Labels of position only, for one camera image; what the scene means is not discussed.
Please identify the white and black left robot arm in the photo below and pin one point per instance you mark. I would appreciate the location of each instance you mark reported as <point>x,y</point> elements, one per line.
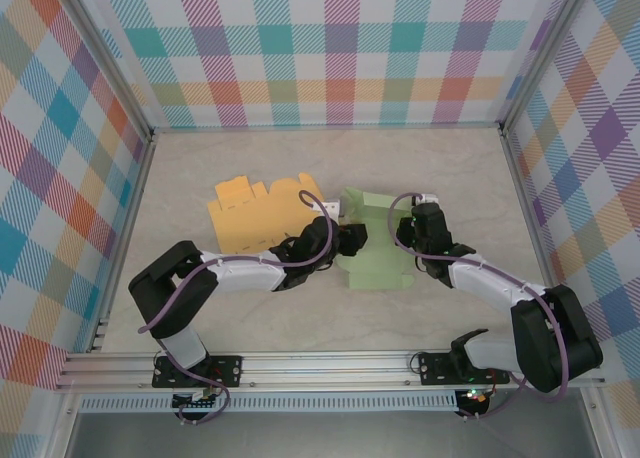
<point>240,273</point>

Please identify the aluminium frame post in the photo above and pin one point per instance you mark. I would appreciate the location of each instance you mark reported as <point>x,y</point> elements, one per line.
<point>106,53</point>
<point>544,53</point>

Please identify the orange paper box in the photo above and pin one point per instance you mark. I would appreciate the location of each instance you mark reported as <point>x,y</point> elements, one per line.
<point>250,223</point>

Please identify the aluminium frame cross bar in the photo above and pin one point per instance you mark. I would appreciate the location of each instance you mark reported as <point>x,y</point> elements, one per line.
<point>325,126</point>

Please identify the aluminium frame leg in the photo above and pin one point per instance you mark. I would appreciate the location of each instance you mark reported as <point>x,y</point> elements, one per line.
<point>64,428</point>
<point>600,428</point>

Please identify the long aluminium mounting rail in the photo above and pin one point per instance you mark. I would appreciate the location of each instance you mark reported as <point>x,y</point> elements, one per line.
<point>325,370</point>

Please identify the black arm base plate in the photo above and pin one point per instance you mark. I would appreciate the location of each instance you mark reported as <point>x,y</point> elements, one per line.
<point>232,370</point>
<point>432,373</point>

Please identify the small black circuit board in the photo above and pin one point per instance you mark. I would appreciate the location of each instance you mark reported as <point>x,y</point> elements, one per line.
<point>195,403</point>

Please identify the green paper box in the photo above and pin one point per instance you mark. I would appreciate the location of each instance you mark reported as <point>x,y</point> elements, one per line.
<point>380,258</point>

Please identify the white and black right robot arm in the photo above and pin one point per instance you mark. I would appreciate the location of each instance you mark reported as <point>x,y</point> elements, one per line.
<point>490,283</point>

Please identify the aluminium table side rail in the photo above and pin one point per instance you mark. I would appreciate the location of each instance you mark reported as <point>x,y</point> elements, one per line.
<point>143,168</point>
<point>517,178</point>

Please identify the small circuit board with light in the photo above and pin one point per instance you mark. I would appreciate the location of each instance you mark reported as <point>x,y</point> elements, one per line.
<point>472,395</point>

